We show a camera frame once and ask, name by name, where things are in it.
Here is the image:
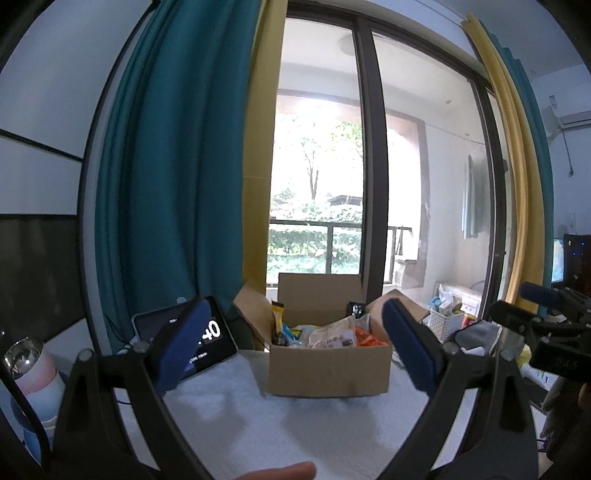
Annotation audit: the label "person's left hand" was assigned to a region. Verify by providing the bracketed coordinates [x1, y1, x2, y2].
[229, 462, 318, 480]

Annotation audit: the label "pink white bottle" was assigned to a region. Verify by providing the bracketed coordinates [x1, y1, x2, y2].
[2, 336, 66, 422]

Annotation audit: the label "white plastic basket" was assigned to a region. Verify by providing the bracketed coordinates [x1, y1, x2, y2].
[427, 306, 465, 341]

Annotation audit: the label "blue round object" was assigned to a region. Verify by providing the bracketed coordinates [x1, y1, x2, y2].
[9, 399, 54, 468]

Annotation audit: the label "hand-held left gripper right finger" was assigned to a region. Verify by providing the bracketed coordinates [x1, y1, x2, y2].
[369, 298, 541, 480]

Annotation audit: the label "white towel mat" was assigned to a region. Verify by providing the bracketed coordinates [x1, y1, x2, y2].
[115, 348, 482, 480]

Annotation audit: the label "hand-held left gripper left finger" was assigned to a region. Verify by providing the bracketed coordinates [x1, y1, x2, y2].
[48, 298, 213, 480]

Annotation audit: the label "brown cardboard box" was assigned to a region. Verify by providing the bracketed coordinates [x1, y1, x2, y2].
[232, 272, 431, 398]

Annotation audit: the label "black computer case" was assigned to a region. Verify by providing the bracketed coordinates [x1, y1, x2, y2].
[563, 233, 591, 289]

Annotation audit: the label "teal curtain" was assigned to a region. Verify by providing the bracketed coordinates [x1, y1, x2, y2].
[93, 0, 265, 357]
[484, 27, 556, 288]

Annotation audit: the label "black tablet display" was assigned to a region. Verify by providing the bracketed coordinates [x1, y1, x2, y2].
[131, 295, 239, 385]

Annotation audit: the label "grey cloth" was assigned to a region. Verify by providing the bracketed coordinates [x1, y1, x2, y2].
[442, 320, 500, 357]

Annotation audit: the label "computer monitor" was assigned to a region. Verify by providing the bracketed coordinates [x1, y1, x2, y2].
[551, 237, 567, 285]

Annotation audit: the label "orange snack packet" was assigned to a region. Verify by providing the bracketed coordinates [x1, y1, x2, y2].
[353, 327, 389, 350]

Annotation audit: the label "grey hanging shirt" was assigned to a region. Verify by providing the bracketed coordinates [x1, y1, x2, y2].
[461, 149, 491, 241]

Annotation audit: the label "snack packets in box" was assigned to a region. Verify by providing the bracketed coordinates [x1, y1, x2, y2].
[307, 318, 359, 350]

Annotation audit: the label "white air conditioner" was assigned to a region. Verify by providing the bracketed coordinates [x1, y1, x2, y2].
[539, 91, 591, 133]

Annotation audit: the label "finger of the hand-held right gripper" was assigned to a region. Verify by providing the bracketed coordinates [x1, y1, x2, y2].
[488, 300, 549, 329]
[517, 282, 565, 308]

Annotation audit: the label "yellow curtain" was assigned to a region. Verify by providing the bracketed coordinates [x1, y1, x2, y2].
[241, 0, 288, 297]
[463, 11, 530, 304]

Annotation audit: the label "black window frame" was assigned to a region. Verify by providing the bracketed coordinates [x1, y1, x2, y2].
[352, 22, 394, 302]

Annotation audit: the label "black balcony railing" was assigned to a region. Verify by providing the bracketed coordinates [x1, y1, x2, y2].
[267, 220, 413, 278]

